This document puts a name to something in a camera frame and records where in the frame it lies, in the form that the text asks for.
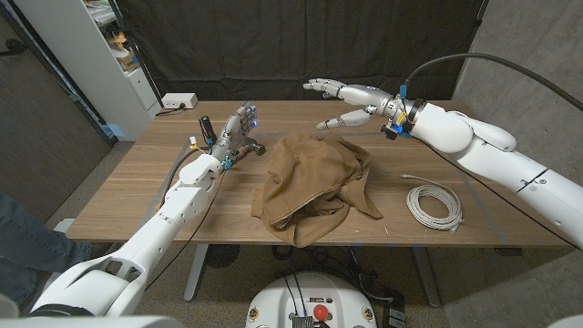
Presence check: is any white shelf cabinet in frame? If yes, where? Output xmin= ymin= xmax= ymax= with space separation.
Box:
xmin=13 ymin=0 xmax=163 ymax=142

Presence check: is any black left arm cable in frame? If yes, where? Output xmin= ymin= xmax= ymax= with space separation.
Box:
xmin=159 ymin=146 xmax=211 ymax=209

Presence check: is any black round fan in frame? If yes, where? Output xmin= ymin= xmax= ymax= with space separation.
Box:
xmin=205 ymin=244 xmax=241 ymax=269

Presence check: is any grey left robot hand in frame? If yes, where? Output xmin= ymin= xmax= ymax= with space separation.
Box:
xmin=210 ymin=104 xmax=259 ymax=169

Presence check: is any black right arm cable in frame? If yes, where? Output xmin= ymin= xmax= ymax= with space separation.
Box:
xmin=403 ymin=52 xmax=583 ymax=113

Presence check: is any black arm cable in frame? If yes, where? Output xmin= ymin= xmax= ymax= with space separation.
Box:
xmin=403 ymin=52 xmax=583 ymax=113
xmin=159 ymin=146 xmax=211 ymax=209

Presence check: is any black power brick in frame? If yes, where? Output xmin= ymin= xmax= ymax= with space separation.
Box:
xmin=382 ymin=291 xmax=407 ymax=328

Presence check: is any cardboard box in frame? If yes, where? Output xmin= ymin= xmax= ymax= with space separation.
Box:
xmin=116 ymin=49 xmax=140 ymax=72

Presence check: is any black backdrop curtain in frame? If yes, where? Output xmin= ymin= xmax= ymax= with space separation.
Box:
xmin=116 ymin=0 xmax=488 ymax=102

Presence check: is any grey table leg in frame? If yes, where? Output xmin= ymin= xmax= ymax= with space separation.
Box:
xmin=409 ymin=247 xmax=442 ymax=309
xmin=183 ymin=244 xmax=210 ymax=302

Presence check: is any black floor cable tangle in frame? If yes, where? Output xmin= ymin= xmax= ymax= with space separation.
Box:
xmin=271 ymin=245 xmax=395 ymax=302

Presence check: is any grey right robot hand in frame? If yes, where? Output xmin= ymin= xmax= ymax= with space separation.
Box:
xmin=302 ymin=77 xmax=414 ymax=138

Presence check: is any white power strip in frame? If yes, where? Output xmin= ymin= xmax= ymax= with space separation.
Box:
xmin=161 ymin=92 xmax=199 ymax=110

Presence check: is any white robot torso base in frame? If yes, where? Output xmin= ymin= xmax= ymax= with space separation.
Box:
xmin=245 ymin=272 xmax=378 ymax=328

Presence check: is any person's leg in jeans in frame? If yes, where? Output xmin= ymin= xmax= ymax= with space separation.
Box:
xmin=0 ymin=190 xmax=92 ymax=306

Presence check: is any white coiled ethernet cable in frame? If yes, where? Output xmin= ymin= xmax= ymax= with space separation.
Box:
xmin=400 ymin=173 xmax=465 ymax=236

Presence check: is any black handheld device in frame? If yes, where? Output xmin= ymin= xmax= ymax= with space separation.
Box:
xmin=199 ymin=116 xmax=218 ymax=147

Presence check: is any brown jacket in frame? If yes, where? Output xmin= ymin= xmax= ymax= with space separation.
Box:
xmin=250 ymin=131 xmax=384 ymax=249

